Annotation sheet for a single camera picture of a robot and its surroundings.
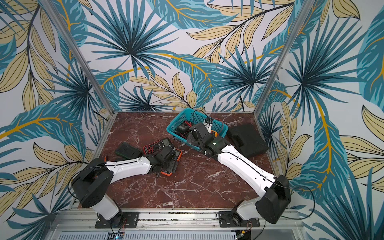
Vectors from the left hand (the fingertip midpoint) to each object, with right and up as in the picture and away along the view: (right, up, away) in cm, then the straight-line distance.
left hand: (169, 164), depth 90 cm
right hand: (+17, +18, -12) cm, 27 cm away
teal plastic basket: (+13, +30, +20) cm, 39 cm away
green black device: (-27, +7, +4) cm, 28 cm away
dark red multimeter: (-10, +10, +7) cm, 16 cm away
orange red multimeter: (+2, +1, -9) cm, 9 cm away
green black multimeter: (+7, +22, +10) cm, 25 cm away
